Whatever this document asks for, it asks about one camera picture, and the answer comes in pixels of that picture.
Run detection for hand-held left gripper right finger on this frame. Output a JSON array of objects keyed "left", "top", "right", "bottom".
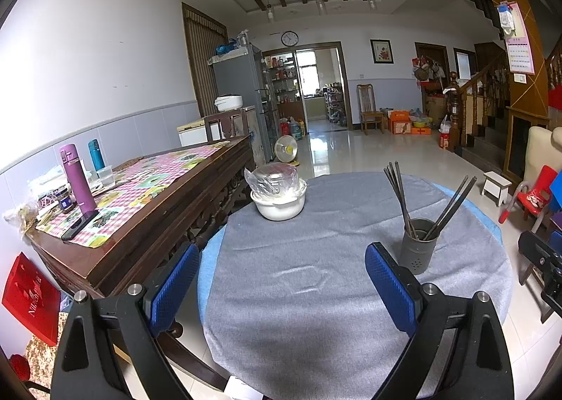
[{"left": 364, "top": 241, "right": 515, "bottom": 400}]

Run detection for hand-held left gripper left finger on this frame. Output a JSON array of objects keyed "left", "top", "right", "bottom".
[{"left": 50, "top": 241, "right": 201, "bottom": 400}]

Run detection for dark grey perforated utensil holder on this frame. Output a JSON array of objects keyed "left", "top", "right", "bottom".
[{"left": 399, "top": 218, "right": 441, "bottom": 276}]

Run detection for bunch of dark chopsticks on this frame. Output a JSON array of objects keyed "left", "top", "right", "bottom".
[{"left": 383, "top": 160, "right": 478, "bottom": 242}]

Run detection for blue table cover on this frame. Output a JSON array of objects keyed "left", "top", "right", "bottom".
[{"left": 196, "top": 197, "right": 504, "bottom": 339}]

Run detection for dark wooden sideboard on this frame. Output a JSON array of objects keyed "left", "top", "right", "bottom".
[{"left": 27, "top": 136, "right": 257, "bottom": 388}]

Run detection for blue child chair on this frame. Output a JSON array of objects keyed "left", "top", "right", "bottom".
[{"left": 549, "top": 172, "right": 562, "bottom": 213}]

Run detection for red child chair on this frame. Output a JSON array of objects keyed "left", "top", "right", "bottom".
[{"left": 498, "top": 165, "right": 559, "bottom": 225}]

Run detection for grey tablecloth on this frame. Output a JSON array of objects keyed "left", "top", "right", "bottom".
[{"left": 204, "top": 173, "right": 514, "bottom": 400}]

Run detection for small white stool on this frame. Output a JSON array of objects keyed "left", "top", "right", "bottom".
[{"left": 480, "top": 171, "right": 514, "bottom": 208}]

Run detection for pink checked table mat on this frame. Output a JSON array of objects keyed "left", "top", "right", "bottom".
[{"left": 35, "top": 141, "right": 232, "bottom": 248}]

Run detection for black smartphone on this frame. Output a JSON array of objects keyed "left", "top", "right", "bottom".
[{"left": 60, "top": 210, "right": 101, "bottom": 242}]

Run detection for cream chair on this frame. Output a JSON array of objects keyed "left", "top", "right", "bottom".
[{"left": 524, "top": 125, "right": 562, "bottom": 192}]

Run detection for white paper sheet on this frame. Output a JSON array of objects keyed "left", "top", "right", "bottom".
[{"left": 223, "top": 375, "right": 265, "bottom": 400}]

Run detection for white ceramic basin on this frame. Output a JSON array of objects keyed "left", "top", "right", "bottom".
[{"left": 250, "top": 178, "right": 307, "bottom": 222}]

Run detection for small glass jar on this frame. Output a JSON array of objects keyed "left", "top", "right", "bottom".
[{"left": 55, "top": 187, "right": 76, "bottom": 214}]

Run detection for red flat box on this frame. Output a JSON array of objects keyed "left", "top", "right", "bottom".
[{"left": 1, "top": 252, "right": 61, "bottom": 347}]

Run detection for purple thermos bottle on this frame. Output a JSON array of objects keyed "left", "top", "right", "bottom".
[{"left": 59, "top": 144, "right": 98, "bottom": 215}]

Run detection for teal bottle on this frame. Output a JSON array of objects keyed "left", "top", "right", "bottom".
[{"left": 88, "top": 139, "right": 105, "bottom": 173}]

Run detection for white chest freezer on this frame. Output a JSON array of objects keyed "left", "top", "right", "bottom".
[{"left": 176, "top": 117, "right": 208, "bottom": 147}]

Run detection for white plastic bag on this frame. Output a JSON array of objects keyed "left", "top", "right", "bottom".
[{"left": 438, "top": 114, "right": 454, "bottom": 150}]

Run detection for orange cardboard boxes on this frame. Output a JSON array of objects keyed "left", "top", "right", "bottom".
[{"left": 388, "top": 109, "right": 434, "bottom": 136}]

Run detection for crumpled plastic bag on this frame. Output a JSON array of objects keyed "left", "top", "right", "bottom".
[{"left": 4, "top": 202, "right": 41, "bottom": 235}]

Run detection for carved wooden chair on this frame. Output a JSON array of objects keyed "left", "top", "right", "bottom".
[{"left": 204, "top": 109, "right": 249, "bottom": 143}]

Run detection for round electric heater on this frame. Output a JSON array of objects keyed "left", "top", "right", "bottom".
[{"left": 274, "top": 135, "right": 302, "bottom": 166}]

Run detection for wooden stair railing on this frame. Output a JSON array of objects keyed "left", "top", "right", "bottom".
[{"left": 447, "top": 49, "right": 514, "bottom": 151}]

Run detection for white rice cooker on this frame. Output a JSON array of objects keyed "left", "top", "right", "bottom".
[{"left": 214, "top": 95, "right": 245, "bottom": 113}]

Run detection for grey refrigerator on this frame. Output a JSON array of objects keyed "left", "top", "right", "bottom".
[{"left": 212, "top": 44, "right": 282, "bottom": 166}]

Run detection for hanging bags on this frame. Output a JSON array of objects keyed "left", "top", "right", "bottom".
[{"left": 411, "top": 55, "right": 447, "bottom": 87}]

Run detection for brown window blind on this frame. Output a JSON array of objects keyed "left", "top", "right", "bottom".
[{"left": 181, "top": 2, "right": 229, "bottom": 118}]

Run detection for shelf with bottles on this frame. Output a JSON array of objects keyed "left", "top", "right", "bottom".
[{"left": 262, "top": 54, "right": 300, "bottom": 107}]

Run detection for pink wall calendar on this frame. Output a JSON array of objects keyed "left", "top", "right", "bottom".
[{"left": 505, "top": 2, "right": 537, "bottom": 75}]

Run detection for framed wall picture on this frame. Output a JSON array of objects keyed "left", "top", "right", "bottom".
[{"left": 370, "top": 39, "right": 395, "bottom": 65}]

